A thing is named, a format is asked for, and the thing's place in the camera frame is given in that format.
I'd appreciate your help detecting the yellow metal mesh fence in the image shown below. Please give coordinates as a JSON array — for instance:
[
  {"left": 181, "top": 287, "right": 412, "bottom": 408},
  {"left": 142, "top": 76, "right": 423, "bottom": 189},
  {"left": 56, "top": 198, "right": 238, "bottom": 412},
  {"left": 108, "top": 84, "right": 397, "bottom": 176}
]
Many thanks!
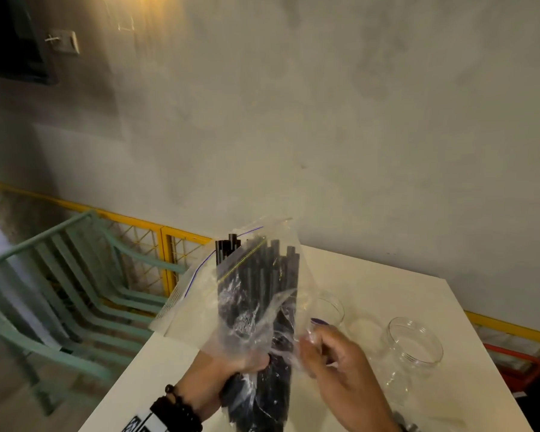
[{"left": 0, "top": 177, "right": 540, "bottom": 347}]

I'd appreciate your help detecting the clear jar with blue label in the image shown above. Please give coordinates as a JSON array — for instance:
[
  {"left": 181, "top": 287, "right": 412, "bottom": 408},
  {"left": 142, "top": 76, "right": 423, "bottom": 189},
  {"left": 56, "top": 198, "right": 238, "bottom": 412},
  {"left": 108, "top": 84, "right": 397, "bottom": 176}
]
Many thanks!
[{"left": 305, "top": 290, "right": 346, "bottom": 330}]

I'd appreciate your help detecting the black bead bracelet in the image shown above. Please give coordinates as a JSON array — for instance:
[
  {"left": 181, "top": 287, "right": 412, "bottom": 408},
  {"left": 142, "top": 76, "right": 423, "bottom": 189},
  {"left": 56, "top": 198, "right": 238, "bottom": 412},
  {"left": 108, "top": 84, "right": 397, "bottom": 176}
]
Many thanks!
[{"left": 164, "top": 384, "right": 203, "bottom": 432}]

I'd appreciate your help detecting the left black marker wristband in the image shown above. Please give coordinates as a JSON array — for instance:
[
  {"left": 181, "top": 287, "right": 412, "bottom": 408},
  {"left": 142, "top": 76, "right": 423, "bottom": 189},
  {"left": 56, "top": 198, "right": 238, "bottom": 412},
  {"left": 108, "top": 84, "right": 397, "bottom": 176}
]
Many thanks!
[{"left": 121, "top": 395, "right": 199, "bottom": 432}]

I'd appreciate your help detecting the right black marker wristband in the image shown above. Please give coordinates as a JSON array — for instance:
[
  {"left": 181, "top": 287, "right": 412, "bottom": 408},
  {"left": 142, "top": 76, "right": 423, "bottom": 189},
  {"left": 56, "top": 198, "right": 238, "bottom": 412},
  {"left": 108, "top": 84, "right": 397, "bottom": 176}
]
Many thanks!
[{"left": 394, "top": 411, "right": 422, "bottom": 432}]

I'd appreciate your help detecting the black marker wristband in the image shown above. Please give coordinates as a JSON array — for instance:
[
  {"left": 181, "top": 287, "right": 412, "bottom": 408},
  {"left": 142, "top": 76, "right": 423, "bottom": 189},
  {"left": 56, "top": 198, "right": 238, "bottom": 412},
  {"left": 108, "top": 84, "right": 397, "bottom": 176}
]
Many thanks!
[
  {"left": 121, "top": 395, "right": 199, "bottom": 432},
  {"left": 394, "top": 411, "right": 422, "bottom": 432}
]

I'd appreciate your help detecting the clear zip bag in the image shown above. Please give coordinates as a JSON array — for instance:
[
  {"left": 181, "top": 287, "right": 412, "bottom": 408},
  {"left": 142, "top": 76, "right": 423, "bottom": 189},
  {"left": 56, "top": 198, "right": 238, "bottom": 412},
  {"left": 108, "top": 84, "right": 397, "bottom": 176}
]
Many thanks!
[{"left": 149, "top": 216, "right": 338, "bottom": 432}]

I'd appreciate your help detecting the bundle of black straws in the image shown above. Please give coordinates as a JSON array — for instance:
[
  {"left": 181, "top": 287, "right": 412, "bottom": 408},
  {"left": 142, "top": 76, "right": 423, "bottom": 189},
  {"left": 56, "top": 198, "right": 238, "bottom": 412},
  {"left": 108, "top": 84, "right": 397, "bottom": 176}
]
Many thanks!
[{"left": 215, "top": 233, "right": 301, "bottom": 432}]

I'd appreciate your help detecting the plain clear plastic jar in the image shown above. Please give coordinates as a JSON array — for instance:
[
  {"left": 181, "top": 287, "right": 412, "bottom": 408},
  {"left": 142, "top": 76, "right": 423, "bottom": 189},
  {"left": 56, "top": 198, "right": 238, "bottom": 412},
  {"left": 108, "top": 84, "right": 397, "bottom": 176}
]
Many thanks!
[{"left": 380, "top": 316, "right": 445, "bottom": 401}]

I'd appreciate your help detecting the stack of green metal chairs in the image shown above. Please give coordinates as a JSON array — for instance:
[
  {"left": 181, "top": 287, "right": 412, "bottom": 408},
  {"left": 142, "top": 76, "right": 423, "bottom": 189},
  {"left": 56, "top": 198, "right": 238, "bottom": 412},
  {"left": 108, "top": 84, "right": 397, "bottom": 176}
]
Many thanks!
[{"left": 0, "top": 211, "right": 188, "bottom": 415}]

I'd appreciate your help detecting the person's right hand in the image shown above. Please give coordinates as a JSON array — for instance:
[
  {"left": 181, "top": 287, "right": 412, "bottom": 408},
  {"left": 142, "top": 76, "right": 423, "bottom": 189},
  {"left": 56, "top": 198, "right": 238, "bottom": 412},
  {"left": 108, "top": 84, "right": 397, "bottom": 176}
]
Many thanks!
[{"left": 299, "top": 326, "right": 401, "bottom": 432}]

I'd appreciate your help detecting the person's left hand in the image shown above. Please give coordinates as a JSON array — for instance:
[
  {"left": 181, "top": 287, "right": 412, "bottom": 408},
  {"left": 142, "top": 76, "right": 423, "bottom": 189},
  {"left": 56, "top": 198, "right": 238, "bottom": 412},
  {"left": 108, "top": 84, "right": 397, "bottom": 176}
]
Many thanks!
[{"left": 173, "top": 350, "right": 271, "bottom": 421}]

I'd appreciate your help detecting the red metal frame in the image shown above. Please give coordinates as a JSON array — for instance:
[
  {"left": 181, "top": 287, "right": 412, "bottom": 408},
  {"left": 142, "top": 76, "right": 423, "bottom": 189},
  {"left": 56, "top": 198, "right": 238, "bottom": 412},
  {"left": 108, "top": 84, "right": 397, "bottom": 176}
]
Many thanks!
[{"left": 484, "top": 343, "right": 540, "bottom": 394}]

